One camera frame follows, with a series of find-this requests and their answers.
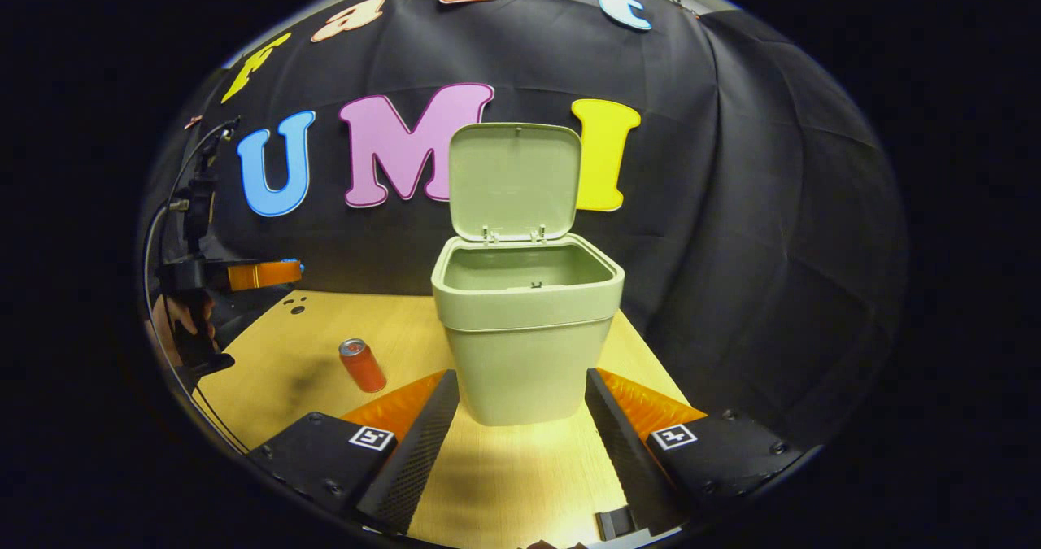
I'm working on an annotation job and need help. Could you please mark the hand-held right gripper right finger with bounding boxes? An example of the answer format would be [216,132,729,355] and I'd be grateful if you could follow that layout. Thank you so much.
[586,368,806,534]

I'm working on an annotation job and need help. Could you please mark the black backdrop cloth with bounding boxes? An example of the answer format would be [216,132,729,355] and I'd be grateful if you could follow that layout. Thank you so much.
[138,0,908,452]

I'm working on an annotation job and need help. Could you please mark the green desktop garbage bin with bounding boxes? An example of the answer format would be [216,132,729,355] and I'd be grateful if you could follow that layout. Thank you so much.
[431,122,625,428]

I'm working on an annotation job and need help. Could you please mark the red pop can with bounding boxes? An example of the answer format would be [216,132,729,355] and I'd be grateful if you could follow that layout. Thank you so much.
[339,338,388,394]

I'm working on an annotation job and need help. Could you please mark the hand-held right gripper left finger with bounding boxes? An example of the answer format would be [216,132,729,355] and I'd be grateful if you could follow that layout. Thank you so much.
[248,370,461,536]

